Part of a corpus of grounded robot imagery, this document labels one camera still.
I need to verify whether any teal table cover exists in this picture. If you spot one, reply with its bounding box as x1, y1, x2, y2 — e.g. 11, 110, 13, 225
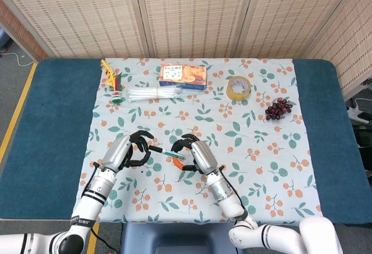
0, 58, 372, 225

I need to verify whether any white floor cable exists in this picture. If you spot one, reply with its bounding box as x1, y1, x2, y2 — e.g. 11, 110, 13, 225
0, 51, 35, 66

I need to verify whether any yellowish clear tape roll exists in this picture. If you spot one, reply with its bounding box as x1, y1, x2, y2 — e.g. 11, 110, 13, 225
226, 75, 252, 102

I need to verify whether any white power strip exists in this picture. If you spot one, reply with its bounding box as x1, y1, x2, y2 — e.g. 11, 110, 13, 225
346, 98, 372, 124

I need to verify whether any woven folding screen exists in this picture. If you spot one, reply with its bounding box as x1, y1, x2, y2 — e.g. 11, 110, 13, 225
0, 0, 372, 102

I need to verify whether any bundle of clear straws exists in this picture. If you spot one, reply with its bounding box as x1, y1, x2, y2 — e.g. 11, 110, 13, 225
127, 85, 183, 103

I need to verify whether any floral fruit print tablecloth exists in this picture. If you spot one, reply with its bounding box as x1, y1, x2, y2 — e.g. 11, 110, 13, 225
78, 58, 324, 225

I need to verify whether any orange blue cracker box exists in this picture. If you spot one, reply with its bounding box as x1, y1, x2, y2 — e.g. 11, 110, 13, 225
158, 63, 209, 92

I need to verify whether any colourful feather shuttlecock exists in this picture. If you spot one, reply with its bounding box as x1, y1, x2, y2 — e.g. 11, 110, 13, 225
99, 59, 124, 104

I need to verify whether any dark red grape bunch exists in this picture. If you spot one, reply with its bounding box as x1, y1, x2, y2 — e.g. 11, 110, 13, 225
264, 96, 294, 122

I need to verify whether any white green marker pen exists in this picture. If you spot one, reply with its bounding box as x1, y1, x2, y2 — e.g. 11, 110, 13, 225
161, 148, 187, 160

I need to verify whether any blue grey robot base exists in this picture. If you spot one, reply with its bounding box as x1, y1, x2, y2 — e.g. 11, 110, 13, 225
120, 221, 237, 254

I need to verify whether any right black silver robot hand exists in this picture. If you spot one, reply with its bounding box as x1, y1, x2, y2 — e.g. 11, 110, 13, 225
170, 133, 226, 177

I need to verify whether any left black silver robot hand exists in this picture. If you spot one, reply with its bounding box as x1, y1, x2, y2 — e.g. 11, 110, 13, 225
100, 130, 155, 174

